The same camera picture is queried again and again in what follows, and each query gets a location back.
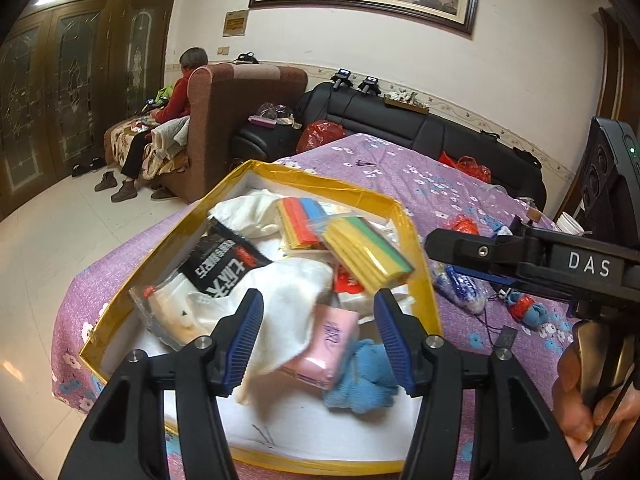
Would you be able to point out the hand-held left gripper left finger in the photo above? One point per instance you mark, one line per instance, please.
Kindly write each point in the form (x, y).
(245, 342)

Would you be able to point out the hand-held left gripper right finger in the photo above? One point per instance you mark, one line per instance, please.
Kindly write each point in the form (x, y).
(395, 347)

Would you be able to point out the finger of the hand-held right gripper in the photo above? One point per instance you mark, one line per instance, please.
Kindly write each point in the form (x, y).
(470, 250)

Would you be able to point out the blue white packet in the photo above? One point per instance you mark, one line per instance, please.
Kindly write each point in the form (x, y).
(465, 295)

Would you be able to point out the blue cloth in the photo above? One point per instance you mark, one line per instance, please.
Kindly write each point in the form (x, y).
(360, 385)

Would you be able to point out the yellow-edged shallow box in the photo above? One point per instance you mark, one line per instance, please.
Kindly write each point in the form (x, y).
(423, 290)

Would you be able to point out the large white cloth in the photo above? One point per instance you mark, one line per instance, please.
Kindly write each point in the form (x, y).
(295, 300)

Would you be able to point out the pink tissue packet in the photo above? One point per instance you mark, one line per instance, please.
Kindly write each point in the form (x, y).
(325, 345)

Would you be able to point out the red print plastic bag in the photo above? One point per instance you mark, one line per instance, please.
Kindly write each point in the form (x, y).
(347, 282)

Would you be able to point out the clear bag white garment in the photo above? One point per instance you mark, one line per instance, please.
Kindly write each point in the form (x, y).
(167, 312)

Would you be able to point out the black printed packet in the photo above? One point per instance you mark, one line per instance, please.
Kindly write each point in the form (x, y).
(220, 260)

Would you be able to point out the yellow green sponge pack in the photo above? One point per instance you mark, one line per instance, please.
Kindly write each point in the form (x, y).
(360, 255)

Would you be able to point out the red blue yellow sponge pack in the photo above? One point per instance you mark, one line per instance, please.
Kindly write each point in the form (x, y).
(295, 220)

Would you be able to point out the person's right hand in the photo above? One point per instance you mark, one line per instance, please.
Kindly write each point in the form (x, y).
(567, 400)

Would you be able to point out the red mesh item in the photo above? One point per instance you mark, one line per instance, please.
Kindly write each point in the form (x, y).
(464, 224)

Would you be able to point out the white cup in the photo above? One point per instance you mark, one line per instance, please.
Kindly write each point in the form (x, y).
(570, 220)

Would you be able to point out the red blue small toy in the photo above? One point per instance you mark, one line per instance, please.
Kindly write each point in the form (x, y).
(525, 307)

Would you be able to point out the small red plastic bag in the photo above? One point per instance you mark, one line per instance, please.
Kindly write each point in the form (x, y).
(465, 167)

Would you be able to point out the small grey tag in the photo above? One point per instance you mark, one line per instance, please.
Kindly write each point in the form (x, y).
(506, 337)

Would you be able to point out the purple floral tablecloth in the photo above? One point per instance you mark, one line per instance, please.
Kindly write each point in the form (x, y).
(400, 180)

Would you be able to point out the black leather sofa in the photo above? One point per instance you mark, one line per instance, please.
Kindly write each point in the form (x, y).
(400, 125)

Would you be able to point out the wooden tray with ornament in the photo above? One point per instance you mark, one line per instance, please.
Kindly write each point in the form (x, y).
(406, 101)

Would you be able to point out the large red plastic bag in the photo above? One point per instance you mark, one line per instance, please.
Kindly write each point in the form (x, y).
(320, 137)

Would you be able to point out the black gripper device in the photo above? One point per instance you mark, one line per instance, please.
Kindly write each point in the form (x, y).
(369, 85)
(341, 80)

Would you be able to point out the wooden partition cabinet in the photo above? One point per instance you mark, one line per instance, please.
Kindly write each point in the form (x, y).
(612, 60)

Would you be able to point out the brown boot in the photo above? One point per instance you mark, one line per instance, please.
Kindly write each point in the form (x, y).
(105, 181)

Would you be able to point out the clear bag of purple things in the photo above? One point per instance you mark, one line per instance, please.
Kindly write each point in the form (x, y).
(272, 114)

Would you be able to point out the pair of black shoes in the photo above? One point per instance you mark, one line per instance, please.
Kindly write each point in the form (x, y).
(89, 167)

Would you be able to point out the floral printed blanket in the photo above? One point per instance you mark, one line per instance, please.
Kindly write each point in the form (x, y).
(117, 140)

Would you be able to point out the brown armchair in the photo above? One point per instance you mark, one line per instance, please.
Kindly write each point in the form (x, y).
(225, 100)

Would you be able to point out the wooden glass-panel doors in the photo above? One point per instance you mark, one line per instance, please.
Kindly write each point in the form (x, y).
(70, 85)

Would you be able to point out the small wall plaque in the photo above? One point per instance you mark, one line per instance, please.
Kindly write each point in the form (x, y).
(236, 23)

